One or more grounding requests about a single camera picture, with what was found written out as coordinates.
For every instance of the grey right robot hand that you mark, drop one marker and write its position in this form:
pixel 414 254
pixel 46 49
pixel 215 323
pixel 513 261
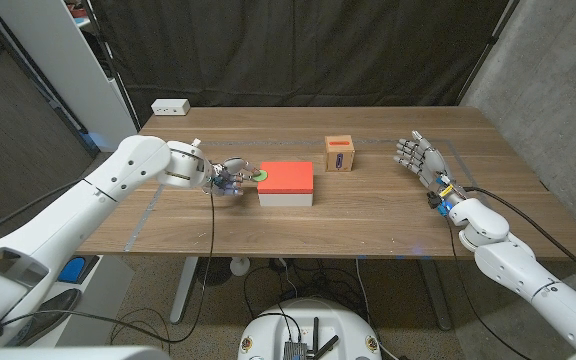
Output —
pixel 430 162

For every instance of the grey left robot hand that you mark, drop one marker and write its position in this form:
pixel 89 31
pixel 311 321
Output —
pixel 228 175

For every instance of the green round coin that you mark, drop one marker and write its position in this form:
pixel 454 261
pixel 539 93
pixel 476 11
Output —
pixel 261 176

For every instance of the small cardboard box with slot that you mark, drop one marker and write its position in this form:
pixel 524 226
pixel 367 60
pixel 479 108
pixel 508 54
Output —
pixel 339 155

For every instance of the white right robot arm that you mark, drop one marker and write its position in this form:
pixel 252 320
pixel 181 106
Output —
pixel 518 270

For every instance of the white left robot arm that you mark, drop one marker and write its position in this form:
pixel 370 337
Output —
pixel 68 210

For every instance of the red and white box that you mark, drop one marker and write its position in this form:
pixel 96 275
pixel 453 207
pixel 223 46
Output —
pixel 286 177

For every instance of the white power outlet box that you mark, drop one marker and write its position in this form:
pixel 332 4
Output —
pixel 170 106

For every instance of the white round foot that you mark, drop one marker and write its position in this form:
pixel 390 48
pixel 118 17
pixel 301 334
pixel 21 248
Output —
pixel 239 267

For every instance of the small black floor fan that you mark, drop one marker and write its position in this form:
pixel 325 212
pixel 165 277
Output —
pixel 213 274

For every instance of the white table leg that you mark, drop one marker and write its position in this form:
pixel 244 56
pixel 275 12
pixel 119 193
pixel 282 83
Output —
pixel 184 290

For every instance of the grey table leg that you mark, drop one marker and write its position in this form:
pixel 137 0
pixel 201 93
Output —
pixel 435 295

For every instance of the black backdrop stand pole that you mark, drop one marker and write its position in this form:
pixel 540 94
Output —
pixel 109 60
pixel 490 42

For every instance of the black curtain backdrop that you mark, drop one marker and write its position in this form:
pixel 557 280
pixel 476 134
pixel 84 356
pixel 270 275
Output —
pixel 293 50

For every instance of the white robot torso base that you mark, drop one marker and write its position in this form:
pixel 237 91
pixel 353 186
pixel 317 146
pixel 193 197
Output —
pixel 268 330

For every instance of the upright black antenna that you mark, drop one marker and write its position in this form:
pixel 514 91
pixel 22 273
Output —
pixel 315 332

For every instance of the blue round pad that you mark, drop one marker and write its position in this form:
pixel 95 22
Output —
pixel 70 270

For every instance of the grey electronics module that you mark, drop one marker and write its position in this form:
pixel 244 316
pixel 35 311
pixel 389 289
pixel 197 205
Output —
pixel 295 351

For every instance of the slanted black antenna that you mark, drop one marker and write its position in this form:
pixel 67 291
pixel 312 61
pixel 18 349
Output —
pixel 328 346

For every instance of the white cabinet panel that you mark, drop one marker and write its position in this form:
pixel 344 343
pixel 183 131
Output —
pixel 63 60

